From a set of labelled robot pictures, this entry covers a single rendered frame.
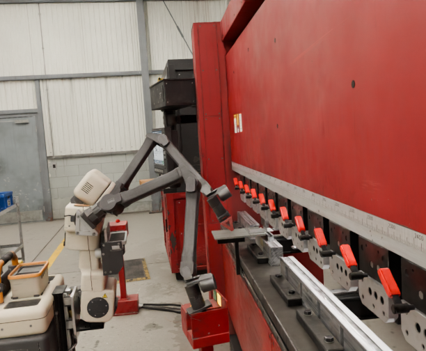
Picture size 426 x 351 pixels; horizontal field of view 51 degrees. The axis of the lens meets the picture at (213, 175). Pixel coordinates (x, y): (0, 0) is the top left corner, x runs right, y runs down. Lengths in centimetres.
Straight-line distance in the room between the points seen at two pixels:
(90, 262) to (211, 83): 155
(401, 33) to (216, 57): 241
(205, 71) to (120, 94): 630
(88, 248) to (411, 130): 173
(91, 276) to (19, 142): 749
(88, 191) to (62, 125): 732
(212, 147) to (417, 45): 244
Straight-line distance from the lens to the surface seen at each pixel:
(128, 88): 944
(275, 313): 170
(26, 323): 225
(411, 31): 90
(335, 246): 130
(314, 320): 157
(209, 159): 320
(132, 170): 251
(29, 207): 971
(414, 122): 89
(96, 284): 231
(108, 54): 957
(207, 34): 327
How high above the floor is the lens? 153
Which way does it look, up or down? 5 degrees down
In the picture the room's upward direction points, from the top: 4 degrees counter-clockwise
